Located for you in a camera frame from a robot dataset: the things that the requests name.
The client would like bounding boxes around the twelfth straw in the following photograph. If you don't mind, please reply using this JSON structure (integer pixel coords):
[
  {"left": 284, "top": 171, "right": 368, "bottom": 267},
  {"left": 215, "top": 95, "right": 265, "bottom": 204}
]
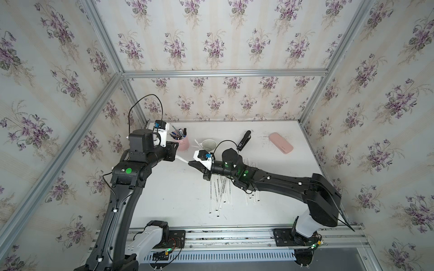
[{"left": 175, "top": 155, "right": 189, "bottom": 164}]

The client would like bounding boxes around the white straw cup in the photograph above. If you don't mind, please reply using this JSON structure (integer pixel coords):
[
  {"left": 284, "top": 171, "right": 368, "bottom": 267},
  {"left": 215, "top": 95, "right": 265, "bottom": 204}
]
[{"left": 201, "top": 139, "right": 217, "bottom": 152}]

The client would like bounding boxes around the eleventh straw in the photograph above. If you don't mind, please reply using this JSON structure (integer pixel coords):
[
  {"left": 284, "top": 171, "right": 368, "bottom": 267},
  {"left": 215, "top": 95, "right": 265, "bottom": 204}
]
[{"left": 228, "top": 180, "right": 233, "bottom": 205}]

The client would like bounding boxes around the black stapler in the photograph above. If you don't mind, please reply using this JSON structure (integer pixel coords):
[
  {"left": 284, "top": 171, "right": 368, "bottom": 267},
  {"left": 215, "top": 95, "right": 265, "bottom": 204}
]
[{"left": 237, "top": 131, "right": 252, "bottom": 152}]

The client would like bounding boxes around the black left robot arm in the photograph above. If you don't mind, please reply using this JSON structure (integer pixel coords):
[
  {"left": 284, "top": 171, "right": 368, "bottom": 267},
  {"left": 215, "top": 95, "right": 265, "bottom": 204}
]
[{"left": 78, "top": 122, "right": 179, "bottom": 271}]

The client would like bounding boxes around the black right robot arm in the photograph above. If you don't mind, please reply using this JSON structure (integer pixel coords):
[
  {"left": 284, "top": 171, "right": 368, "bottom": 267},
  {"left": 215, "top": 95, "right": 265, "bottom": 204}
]
[{"left": 188, "top": 149, "right": 353, "bottom": 238}]

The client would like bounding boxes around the pink eraser case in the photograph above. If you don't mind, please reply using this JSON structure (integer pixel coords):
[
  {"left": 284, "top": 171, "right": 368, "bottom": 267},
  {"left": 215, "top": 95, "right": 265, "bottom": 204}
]
[{"left": 269, "top": 132, "right": 294, "bottom": 154}]

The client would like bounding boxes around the bundle of wrapped straws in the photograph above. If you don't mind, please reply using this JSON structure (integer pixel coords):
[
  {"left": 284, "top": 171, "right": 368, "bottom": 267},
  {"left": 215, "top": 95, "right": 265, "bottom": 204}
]
[{"left": 193, "top": 140, "right": 203, "bottom": 150}]

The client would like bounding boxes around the aluminium mounting rail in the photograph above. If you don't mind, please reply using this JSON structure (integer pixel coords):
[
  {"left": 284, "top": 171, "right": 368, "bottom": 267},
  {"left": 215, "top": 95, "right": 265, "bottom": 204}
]
[{"left": 89, "top": 224, "right": 368, "bottom": 253}]

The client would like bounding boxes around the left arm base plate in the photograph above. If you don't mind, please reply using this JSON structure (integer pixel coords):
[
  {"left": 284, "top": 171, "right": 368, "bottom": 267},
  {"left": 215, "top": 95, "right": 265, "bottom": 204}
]
[{"left": 153, "top": 230, "right": 186, "bottom": 249}]

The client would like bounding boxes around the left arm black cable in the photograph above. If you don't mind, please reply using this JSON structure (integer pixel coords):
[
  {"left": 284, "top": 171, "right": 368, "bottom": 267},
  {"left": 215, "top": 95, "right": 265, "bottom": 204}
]
[{"left": 128, "top": 94, "right": 164, "bottom": 134}]

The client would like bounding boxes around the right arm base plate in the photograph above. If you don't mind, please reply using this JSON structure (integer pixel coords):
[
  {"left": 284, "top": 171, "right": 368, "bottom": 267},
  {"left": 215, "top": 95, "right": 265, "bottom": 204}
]
[{"left": 272, "top": 228, "right": 322, "bottom": 247}]

